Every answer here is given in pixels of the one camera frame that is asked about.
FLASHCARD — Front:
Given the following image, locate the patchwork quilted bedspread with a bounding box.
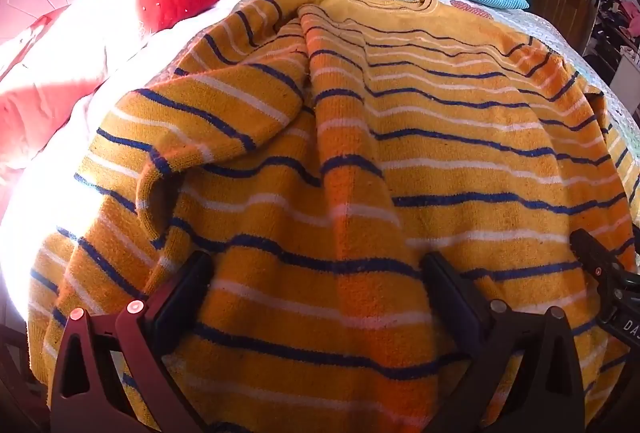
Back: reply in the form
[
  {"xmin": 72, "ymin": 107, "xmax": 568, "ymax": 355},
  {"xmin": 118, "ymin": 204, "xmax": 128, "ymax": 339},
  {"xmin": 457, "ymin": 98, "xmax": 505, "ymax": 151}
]
[{"xmin": 240, "ymin": 0, "xmax": 640, "ymax": 224}]

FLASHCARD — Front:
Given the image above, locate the yellow striped knit sweater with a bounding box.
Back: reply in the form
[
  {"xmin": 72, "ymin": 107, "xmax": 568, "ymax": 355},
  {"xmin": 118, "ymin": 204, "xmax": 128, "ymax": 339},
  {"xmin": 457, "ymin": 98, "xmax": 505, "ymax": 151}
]
[{"xmin": 27, "ymin": 0, "xmax": 638, "ymax": 433}]

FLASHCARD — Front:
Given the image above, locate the white bed sheet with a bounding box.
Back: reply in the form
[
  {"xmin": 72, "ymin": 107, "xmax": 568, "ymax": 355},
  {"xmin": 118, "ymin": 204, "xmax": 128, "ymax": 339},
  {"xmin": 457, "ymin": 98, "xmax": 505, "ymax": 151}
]
[{"xmin": 0, "ymin": 0, "xmax": 261, "ymax": 329}]

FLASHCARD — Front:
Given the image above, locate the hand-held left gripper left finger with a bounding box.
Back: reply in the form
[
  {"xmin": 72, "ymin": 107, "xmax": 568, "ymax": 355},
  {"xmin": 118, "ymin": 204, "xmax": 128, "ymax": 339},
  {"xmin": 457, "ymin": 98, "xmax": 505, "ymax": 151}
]
[{"xmin": 50, "ymin": 251, "xmax": 215, "ymax": 433}]

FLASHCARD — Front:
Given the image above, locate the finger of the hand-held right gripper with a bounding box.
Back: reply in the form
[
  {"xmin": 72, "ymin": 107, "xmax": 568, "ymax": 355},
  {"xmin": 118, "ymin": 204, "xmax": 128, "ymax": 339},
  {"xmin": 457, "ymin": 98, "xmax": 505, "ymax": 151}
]
[{"xmin": 569, "ymin": 228, "xmax": 629, "ymax": 288}]

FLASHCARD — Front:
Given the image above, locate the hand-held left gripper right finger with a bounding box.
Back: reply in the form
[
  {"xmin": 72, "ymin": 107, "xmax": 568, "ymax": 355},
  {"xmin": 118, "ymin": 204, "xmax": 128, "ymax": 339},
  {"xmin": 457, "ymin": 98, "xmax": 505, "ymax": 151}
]
[{"xmin": 423, "ymin": 252, "xmax": 587, "ymax": 433}]

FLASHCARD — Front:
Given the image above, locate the cluttered storage rack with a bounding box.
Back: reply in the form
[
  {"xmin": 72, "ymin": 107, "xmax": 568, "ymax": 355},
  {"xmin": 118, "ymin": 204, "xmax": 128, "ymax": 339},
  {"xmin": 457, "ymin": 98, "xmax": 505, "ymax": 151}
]
[{"xmin": 581, "ymin": 0, "xmax": 640, "ymax": 115}]

